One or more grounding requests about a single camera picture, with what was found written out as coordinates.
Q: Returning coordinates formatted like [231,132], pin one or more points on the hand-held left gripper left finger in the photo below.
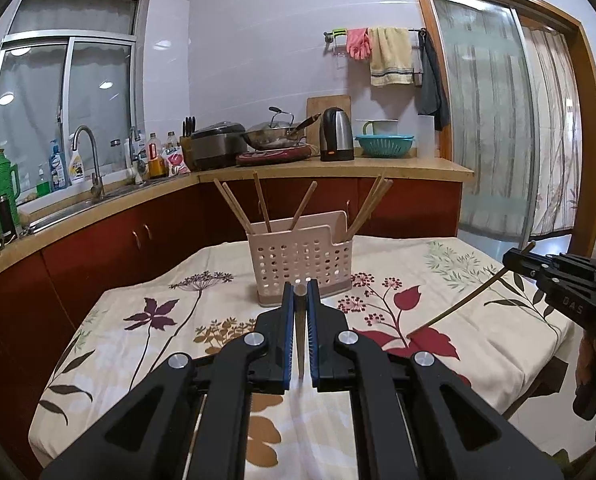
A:
[289,340]

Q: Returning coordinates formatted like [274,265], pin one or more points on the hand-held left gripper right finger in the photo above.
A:
[314,340]

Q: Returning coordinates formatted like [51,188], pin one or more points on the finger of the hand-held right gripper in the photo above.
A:
[528,267]
[588,270]

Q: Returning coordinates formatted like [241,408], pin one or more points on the wooden chopstick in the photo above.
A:
[453,305]
[231,207]
[368,202]
[301,320]
[261,205]
[304,205]
[237,205]
[378,205]

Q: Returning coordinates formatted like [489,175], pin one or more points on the beige perforated utensil holder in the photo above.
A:
[298,255]

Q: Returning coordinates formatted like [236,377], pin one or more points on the person's right hand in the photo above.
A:
[589,360]

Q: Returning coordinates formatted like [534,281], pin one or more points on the floral tablecloth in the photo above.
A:
[177,320]

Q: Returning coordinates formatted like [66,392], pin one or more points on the patterned curtain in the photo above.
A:
[553,135]

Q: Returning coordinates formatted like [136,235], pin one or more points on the wooden framed glass door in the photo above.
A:
[478,135]

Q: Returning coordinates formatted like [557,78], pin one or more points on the translucent plastic jug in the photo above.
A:
[426,137]

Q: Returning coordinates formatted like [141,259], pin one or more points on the red induction cooker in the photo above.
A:
[273,157]

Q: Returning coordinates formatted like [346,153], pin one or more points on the teal plastic colander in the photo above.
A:
[383,146]

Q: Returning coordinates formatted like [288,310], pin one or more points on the dark grey cloth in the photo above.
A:
[433,90]

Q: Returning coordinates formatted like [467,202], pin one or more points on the steel wok with lid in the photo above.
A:
[273,137]

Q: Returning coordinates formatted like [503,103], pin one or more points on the grey rice cooker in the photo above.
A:
[217,147]

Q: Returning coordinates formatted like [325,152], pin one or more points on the steel electric kettle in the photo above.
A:
[338,135]

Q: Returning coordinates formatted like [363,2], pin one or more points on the pink food packet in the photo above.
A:
[175,164]

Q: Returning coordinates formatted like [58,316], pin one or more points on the knife block with knives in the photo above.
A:
[187,152]

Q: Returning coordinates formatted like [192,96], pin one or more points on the orange oil bottle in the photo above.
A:
[154,160]

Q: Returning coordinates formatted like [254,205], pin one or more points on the wooden cutting board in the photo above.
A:
[315,107]

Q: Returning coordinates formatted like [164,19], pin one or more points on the clear condiment bottle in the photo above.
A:
[136,150]

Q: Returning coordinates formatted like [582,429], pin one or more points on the yellow towel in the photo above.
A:
[390,55]

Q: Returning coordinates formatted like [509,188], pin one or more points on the steel kitchen sink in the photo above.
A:
[62,212]

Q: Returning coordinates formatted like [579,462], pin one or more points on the steel kitchen faucet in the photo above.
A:
[95,160]

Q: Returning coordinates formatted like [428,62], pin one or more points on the white spray bottle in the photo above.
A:
[76,165]

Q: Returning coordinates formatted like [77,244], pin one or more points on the pink rubber gloves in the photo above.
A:
[358,45]

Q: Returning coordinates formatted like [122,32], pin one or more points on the blue label dish soap bottle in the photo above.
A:
[58,170]

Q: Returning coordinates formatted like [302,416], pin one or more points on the small green bottle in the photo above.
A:
[43,187]

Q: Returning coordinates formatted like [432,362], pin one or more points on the black bottle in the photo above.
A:
[6,220]

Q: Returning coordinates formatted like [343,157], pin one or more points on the green thermos flask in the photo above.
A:
[2,180]

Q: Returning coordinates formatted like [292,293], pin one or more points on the sliding glass window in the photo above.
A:
[32,105]

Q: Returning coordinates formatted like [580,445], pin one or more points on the wall towel rack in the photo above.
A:
[335,35]

